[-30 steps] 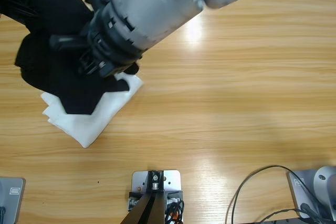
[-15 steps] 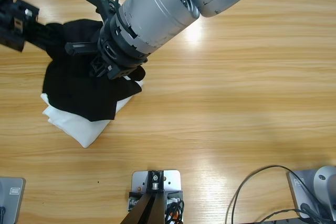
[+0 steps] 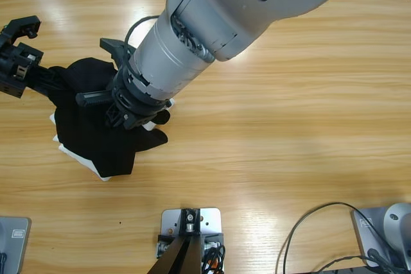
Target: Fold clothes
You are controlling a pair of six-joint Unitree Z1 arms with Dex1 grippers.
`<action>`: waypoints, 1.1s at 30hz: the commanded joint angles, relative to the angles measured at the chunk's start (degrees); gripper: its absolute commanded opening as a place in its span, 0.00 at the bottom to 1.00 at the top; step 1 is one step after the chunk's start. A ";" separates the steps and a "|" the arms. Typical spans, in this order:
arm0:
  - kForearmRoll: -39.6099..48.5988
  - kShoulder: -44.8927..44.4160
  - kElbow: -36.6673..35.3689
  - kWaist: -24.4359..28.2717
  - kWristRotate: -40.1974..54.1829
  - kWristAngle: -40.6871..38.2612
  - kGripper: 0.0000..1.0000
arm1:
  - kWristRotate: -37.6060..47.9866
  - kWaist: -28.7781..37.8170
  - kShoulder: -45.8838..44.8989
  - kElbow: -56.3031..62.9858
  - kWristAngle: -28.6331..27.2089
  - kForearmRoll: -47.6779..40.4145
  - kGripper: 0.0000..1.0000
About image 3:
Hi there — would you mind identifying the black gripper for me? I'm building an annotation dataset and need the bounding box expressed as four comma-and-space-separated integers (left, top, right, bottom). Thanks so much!
76, 73, 171, 130
0, 41, 69, 98

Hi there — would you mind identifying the black polo shirt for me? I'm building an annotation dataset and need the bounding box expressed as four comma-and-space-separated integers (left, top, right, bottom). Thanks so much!
48, 57, 170, 179

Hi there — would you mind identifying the white cloth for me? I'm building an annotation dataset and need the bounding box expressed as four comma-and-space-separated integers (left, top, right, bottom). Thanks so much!
49, 97, 177, 182

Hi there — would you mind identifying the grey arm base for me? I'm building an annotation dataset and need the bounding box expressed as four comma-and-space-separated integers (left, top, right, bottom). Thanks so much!
0, 216, 32, 274
350, 202, 411, 268

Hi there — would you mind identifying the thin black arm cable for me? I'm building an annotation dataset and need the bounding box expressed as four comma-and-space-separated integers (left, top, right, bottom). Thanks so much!
123, 15, 161, 63

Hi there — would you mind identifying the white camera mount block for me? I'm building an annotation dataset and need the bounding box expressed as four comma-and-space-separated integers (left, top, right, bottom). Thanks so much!
155, 208, 225, 270

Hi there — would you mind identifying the dark camera post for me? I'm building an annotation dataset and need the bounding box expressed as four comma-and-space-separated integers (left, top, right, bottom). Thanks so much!
150, 209, 202, 274

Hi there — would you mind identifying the orange and black cable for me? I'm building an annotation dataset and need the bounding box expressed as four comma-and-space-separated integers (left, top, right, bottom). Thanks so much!
201, 244, 227, 274

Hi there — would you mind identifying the thin black looped cable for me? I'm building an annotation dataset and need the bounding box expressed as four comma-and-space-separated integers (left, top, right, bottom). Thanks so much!
275, 201, 405, 274

